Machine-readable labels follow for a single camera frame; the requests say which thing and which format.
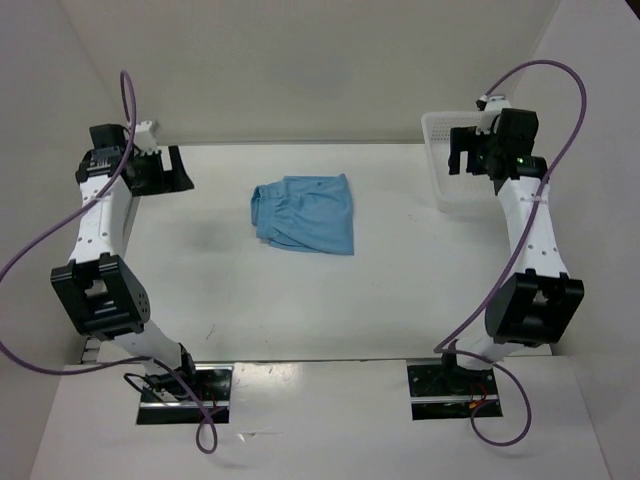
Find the light blue mesh shorts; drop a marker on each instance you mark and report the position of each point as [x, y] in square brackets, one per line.
[310, 214]

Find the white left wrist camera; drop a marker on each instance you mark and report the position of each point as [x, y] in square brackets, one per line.
[145, 137]

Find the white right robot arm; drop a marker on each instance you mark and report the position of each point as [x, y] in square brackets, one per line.
[536, 300]

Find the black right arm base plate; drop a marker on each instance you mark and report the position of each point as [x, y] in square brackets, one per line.
[440, 394]

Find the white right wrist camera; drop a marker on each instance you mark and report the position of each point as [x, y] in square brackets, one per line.
[490, 107]

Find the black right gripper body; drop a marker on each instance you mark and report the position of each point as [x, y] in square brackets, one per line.
[488, 146]

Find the aluminium table edge rail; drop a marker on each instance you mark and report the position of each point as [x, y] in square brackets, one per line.
[90, 352]

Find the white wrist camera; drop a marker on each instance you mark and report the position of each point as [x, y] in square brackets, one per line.
[490, 107]
[145, 137]

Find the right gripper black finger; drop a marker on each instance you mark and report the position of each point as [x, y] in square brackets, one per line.
[459, 139]
[473, 162]

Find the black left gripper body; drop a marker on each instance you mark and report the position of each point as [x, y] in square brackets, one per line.
[153, 179]

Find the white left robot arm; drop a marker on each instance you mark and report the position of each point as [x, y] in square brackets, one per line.
[97, 289]

